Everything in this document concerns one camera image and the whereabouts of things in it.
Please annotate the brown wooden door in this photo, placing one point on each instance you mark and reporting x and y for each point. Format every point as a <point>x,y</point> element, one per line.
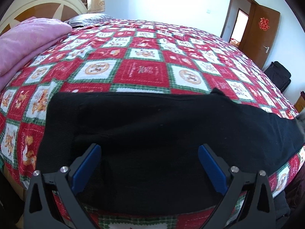
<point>262,40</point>

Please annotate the striped pillow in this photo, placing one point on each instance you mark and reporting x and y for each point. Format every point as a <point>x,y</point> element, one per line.
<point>88,19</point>

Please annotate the folded pink blanket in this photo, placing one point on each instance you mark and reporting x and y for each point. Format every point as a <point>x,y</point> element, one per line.
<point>26,43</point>

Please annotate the red checked printed bedspread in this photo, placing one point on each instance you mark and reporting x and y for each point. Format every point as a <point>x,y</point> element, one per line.
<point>143,52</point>

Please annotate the red paper door decoration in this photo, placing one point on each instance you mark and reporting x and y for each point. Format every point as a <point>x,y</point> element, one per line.
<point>264,23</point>

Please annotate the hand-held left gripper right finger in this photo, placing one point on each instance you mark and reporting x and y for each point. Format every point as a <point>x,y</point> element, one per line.
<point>212,169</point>

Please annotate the person's dark printed clothing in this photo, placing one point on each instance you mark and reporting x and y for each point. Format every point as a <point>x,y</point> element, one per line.
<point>294,195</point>

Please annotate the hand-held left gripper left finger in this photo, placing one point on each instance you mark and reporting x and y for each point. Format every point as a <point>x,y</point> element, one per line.
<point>87,170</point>

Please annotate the wooden cabinet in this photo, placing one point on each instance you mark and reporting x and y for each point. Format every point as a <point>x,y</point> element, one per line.
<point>300,102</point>

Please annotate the black pants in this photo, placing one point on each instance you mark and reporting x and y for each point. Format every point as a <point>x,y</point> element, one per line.
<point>154,124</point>

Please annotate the black folding chair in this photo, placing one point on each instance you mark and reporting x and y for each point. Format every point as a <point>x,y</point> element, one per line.
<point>278,75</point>

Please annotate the brown door frame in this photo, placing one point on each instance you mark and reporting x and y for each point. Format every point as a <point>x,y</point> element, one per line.
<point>229,12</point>

